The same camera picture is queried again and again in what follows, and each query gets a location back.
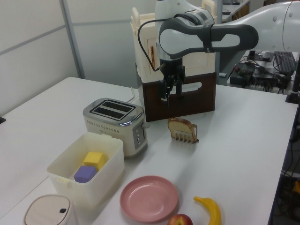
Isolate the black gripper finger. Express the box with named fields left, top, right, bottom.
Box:
left=176, top=77, right=185, bottom=99
left=158, top=79, right=171, bottom=103

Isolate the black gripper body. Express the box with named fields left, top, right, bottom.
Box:
left=159, top=57, right=186, bottom=82

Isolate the toast bread slice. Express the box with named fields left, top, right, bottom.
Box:
left=167, top=117, right=195, bottom=139

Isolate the cream and chrome toaster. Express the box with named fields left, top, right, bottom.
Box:
left=82, top=97, right=151, bottom=158

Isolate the dark brown wooden box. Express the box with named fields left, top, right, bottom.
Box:
left=142, top=71, right=217, bottom=123

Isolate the yellow foam cube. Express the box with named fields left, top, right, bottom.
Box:
left=83, top=151, right=106, bottom=171

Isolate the black computer keyboard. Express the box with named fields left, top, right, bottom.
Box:
left=272, top=51, right=297, bottom=74

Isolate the white plastic container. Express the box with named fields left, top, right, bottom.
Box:
left=46, top=132, right=125, bottom=209

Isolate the pink plate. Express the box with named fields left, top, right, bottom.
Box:
left=120, top=175, right=180, bottom=223

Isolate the purple foam cube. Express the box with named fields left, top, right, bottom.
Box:
left=73, top=165, right=98, bottom=184

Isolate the yellow toy banana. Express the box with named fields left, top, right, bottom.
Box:
left=193, top=196, right=222, bottom=225

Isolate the red apple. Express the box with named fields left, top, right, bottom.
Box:
left=167, top=213, right=194, bottom=225

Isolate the yellow tool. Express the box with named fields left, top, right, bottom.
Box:
left=292, top=180, right=300, bottom=200

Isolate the small beige lidded bin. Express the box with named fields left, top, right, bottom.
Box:
left=22, top=194, right=78, bottom=225

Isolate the cream cabinet with handles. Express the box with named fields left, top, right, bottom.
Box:
left=130, top=0, right=218, bottom=84

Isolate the white toaster power cord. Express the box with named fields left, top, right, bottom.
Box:
left=127, top=87, right=137, bottom=104

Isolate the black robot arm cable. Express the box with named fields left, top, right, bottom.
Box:
left=137, top=8, right=200, bottom=72

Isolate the black cable strap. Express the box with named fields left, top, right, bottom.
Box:
left=202, top=22, right=216, bottom=54

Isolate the black camera stand pole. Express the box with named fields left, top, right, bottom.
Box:
left=284, top=67, right=300, bottom=105

